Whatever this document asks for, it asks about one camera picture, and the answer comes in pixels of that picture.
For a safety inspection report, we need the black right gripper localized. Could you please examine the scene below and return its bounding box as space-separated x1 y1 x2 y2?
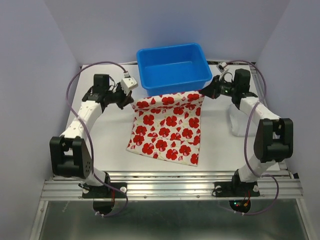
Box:
199 74 238 100

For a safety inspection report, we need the plain white skirt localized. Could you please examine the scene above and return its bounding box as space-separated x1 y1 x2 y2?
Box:
228 104 248 137

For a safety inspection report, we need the red poppy floral skirt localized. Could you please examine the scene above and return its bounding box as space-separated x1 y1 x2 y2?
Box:
126 91 204 167

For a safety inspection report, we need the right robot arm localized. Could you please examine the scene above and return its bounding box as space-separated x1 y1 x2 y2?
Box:
200 68 294 198

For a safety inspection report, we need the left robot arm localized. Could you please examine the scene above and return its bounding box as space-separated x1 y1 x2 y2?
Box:
49 73 138 197

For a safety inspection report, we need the blue plastic bin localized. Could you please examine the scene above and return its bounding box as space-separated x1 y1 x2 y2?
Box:
136 43 213 97

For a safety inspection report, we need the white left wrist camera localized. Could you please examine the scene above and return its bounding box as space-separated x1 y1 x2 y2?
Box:
120 77 139 94

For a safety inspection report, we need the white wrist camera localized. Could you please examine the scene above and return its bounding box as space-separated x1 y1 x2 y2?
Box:
216 62 229 80
120 77 139 94

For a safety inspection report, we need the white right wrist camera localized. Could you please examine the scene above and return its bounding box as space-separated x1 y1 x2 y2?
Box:
216 62 229 80

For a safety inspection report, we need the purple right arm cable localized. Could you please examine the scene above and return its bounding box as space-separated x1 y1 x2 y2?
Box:
216 60 280 217

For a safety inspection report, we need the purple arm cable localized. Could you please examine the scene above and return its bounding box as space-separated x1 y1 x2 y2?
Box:
65 60 131 218
216 60 280 217

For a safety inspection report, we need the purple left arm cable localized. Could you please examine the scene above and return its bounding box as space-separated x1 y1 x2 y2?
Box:
65 60 131 218

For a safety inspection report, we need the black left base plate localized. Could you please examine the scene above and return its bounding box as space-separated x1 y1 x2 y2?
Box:
78 182 127 199

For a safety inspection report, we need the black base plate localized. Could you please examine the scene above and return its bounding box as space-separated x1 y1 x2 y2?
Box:
211 181 260 198
78 182 127 199

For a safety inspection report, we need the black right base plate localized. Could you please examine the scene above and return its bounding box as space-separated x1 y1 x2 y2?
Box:
211 181 260 198

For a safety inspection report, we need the aluminium front rail frame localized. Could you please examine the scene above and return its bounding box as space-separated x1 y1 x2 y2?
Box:
30 171 308 240

